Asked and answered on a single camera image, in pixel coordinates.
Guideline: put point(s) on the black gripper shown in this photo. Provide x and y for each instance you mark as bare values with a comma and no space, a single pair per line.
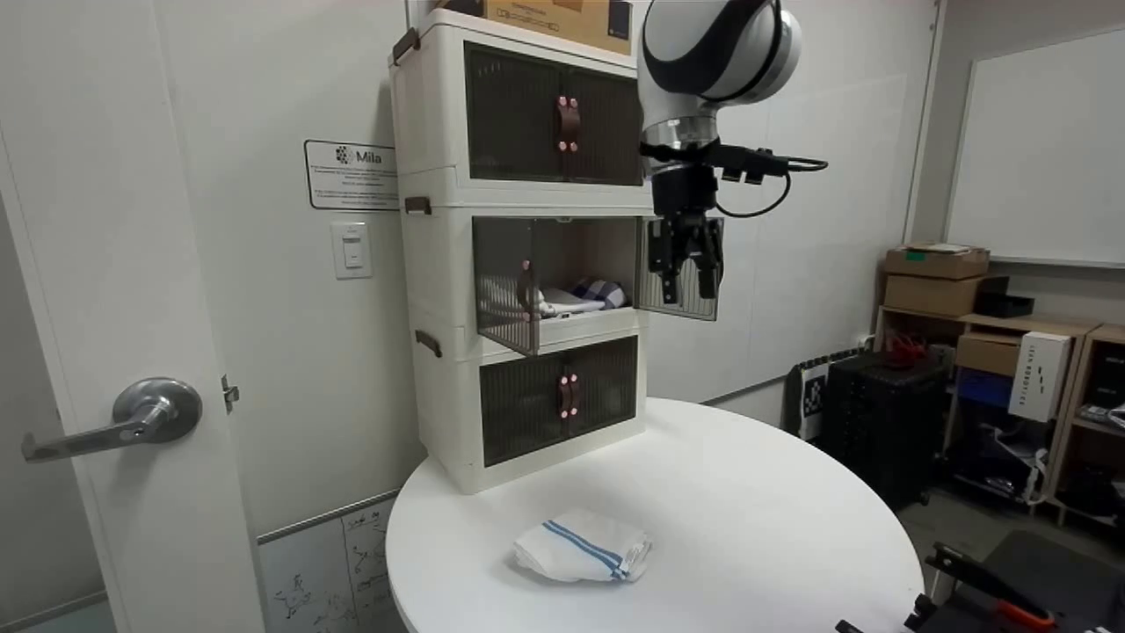
686,199

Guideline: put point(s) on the brown cardboard box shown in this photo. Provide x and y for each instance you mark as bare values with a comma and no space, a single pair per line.
933,297

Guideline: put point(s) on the flat cardboard box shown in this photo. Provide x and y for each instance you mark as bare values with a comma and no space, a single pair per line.
937,262

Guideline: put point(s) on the white whiteboard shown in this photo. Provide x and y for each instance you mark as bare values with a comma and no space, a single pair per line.
1038,154

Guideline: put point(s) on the wooden shelf unit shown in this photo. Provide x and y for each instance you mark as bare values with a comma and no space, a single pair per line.
1072,451

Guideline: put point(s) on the white room door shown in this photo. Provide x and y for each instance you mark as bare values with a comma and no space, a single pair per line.
108,233

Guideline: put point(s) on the small cardboard box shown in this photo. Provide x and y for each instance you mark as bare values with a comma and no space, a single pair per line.
985,355

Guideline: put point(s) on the white product box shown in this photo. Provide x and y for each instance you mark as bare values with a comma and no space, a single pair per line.
1038,374

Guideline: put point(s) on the brown cabinet side latch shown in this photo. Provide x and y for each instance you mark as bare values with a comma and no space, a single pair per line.
406,44
427,342
416,205

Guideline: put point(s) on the white wall conduit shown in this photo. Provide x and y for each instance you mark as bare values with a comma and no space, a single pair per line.
921,118

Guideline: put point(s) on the black white poster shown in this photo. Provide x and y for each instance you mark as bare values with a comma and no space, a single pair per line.
805,400

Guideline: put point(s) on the black storage crate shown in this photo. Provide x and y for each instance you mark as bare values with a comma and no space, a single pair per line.
879,423

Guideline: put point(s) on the white sheet with drawings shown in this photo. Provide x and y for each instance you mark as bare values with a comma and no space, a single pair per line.
321,576

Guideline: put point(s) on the white light switch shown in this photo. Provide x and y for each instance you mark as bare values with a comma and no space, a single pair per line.
352,251

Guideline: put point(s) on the white blue-striped cloth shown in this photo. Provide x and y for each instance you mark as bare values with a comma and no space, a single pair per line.
575,549

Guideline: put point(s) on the white wall sign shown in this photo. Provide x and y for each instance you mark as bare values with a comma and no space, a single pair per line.
348,179

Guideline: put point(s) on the white stacked shelf cabinet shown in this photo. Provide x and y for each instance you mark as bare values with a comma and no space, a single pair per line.
442,269

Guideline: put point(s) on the blue white checked cloth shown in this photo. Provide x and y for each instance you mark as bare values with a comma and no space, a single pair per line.
563,299

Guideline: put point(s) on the translucent ribbed shelf door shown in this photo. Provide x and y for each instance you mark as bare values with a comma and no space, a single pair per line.
686,312
505,269

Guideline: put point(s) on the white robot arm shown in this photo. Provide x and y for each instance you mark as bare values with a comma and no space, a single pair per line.
713,47

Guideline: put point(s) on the cardboard box with black print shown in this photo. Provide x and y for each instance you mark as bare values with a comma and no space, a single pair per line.
548,18

